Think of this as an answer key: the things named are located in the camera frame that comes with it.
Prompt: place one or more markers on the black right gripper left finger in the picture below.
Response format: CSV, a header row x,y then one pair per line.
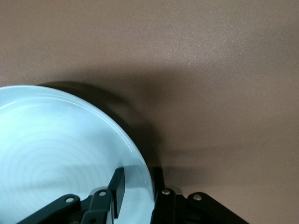
x,y
119,186

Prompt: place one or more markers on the light blue plate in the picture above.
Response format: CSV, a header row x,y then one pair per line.
x,y
58,140

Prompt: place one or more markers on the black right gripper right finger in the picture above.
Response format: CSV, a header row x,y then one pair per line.
x,y
168,205

